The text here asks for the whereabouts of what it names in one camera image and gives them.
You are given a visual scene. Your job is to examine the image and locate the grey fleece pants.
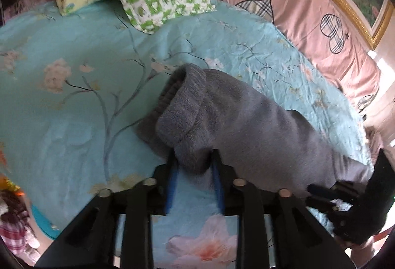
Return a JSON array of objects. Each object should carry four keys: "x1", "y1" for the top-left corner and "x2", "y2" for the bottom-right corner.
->
[{"x1": 136, "y1": 64, "x2": 372, "y2": 198}]

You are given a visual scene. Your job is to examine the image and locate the turquoise floral bed sheet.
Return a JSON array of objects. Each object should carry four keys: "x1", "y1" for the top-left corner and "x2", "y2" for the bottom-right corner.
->
[{"x1": 0, "y1": 0, "x2": 374, "y2": 269}]

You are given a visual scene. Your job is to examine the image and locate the pink quilt with plaid hearts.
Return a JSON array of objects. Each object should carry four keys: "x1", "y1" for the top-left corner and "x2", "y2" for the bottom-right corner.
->
[{"x1": 221, "y1": 0, "x2": 381, "y2": 110}]

